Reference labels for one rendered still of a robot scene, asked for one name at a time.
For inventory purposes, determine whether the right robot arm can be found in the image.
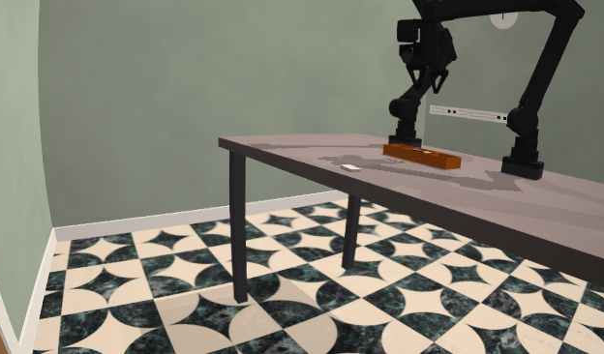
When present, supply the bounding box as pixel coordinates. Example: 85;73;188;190
389;0;457;143

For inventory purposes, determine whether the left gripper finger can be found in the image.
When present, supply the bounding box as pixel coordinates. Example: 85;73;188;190
429;71;449;94
406;65;427;90

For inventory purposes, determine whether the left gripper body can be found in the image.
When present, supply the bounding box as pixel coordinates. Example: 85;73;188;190
406;42;449;72

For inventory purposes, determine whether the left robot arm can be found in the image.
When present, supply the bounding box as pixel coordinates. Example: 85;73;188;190
397;0;585;169

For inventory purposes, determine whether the orange rack of bins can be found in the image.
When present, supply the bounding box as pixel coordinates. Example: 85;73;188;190
383;144;462;170

